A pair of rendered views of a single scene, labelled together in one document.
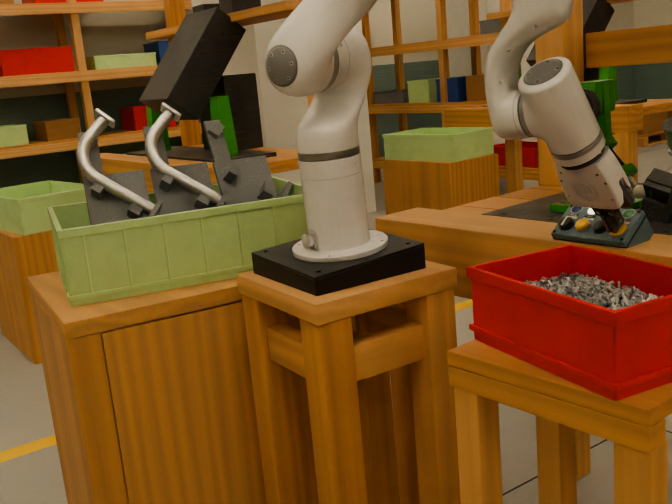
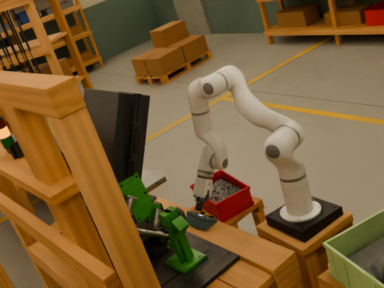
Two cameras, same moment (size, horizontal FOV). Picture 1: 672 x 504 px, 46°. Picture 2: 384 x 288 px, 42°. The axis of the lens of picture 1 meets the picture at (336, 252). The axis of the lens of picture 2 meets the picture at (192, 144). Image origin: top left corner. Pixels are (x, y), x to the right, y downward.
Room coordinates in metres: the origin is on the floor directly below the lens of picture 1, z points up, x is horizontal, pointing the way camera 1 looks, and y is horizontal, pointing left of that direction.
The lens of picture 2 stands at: (3.51, -0.20, 2.21)
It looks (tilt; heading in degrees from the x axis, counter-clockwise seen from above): 23 degrees down; 185
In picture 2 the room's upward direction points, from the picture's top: 18 degrees counter-clockwise
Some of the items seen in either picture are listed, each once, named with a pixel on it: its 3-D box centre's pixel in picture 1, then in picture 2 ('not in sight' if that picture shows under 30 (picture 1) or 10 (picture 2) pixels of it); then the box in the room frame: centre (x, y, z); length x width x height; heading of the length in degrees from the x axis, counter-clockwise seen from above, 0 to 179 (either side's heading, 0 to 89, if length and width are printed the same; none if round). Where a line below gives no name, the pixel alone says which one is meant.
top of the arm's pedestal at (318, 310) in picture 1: (343, 280); (303, 223); (1.53, -0.01, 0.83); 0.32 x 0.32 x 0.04; 31
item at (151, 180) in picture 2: not in sight; (127, 194); (1.30, -0.80, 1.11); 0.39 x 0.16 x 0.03; 128
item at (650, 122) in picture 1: (640, 123); not in sight; (10.28, -4.08, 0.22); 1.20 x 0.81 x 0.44; 127
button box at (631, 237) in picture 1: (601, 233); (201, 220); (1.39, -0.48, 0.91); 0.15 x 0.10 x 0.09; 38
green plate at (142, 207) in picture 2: not in sight; (133, 196); (1.44, -0.74, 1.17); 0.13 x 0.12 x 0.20; 38
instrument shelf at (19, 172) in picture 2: not in sight; (36, 162); (1.58, -1.04, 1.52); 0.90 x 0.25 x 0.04; 38
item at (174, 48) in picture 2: not in sight; (168, 51); (-5.24, -0.90, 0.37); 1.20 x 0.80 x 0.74; 132
